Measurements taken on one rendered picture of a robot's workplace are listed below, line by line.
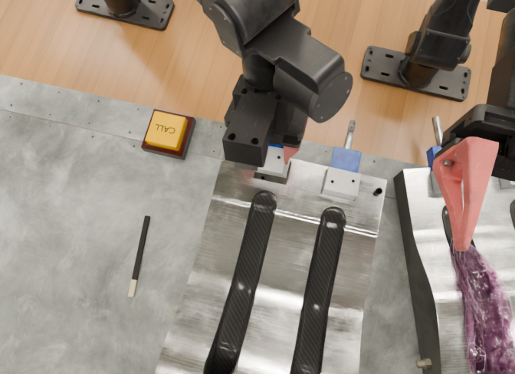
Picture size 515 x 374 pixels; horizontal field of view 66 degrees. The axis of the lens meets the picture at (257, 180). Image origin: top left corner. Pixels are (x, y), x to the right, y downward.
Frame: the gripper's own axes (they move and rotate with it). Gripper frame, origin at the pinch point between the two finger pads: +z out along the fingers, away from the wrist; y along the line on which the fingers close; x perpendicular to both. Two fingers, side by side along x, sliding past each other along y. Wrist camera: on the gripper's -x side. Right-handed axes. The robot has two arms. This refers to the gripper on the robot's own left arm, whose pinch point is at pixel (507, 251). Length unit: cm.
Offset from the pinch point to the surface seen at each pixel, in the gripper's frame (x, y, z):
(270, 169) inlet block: 25.3, -20.2, -7.7
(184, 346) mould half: 26.3, -24.7, 18.6
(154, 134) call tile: 36, -43, -11
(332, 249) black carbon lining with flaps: 31.4, -8.2, 0.2
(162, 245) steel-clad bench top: 39, -36, 7
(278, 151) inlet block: 24.8, -19.8, -10.6
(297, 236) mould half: 31.0, -13.8, -0.2
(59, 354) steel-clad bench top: 39, -46, 28
